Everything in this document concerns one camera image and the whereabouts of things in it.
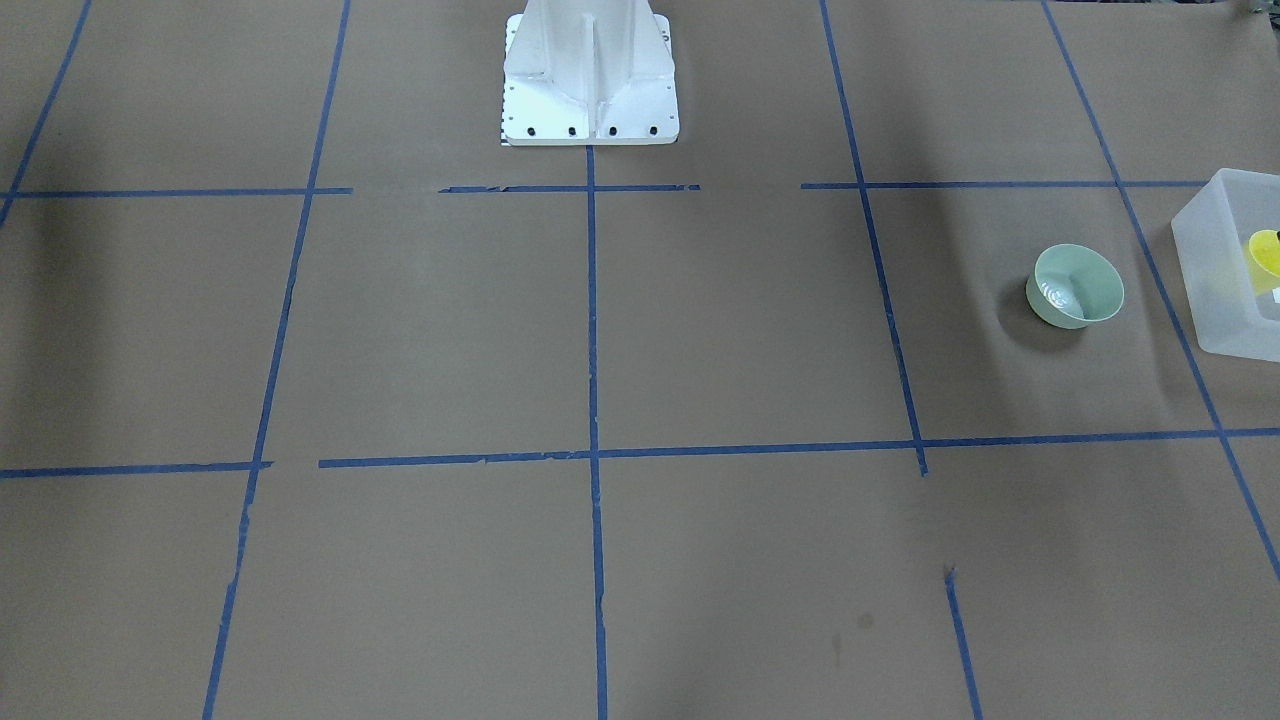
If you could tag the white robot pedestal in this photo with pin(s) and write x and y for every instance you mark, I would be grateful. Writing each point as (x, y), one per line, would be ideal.
(589, 73)

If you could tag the mint green bowl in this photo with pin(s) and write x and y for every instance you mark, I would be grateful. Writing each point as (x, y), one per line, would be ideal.
(1072, 287)

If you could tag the clear plastic box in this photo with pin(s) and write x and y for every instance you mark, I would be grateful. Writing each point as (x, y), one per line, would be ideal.
(1232, 301)

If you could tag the yellow plastic cup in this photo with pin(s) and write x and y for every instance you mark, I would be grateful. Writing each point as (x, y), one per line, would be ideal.
(1261, 253)

